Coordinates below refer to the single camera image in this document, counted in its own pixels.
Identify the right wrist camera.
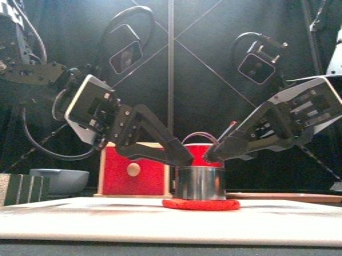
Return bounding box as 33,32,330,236
236,32,290,86

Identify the red dough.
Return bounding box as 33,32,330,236
160,197,242,212

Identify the thin diagonal brace wire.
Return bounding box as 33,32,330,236
132,0,342,183
0,0,224,171

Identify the round metal dough cutter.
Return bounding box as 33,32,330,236
174,165,228,202

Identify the red cup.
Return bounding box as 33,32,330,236
183,142,226,168

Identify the red utensil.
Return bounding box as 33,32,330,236
215,120,238,143

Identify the vertical frame pole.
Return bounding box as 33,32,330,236
166,0,176,135

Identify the blue-grey bowl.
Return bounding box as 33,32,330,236
28,167,91,196

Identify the wooden drawer box red front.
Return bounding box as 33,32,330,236
96,142,174,199

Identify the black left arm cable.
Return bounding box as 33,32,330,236
20,105,99,162

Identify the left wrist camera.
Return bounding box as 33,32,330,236
107,22,145,76

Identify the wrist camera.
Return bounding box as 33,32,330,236
236,32,290,86
107,22,145,76

